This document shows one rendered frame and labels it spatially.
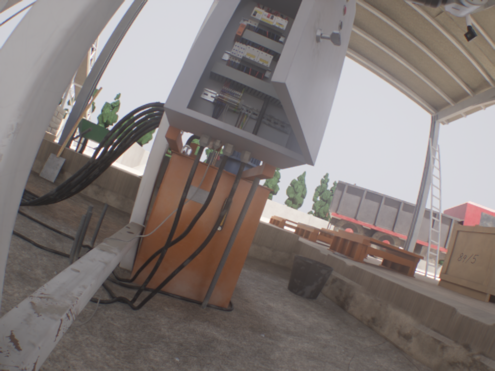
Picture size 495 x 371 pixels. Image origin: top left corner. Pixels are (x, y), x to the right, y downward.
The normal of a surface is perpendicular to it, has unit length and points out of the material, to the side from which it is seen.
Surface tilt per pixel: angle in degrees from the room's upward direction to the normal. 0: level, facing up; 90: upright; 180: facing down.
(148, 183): 91
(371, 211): 90
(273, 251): 90
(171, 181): 90
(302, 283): 99
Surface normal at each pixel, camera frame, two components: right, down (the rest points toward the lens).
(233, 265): 0.28, 0.01
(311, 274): -0.27, -0.03
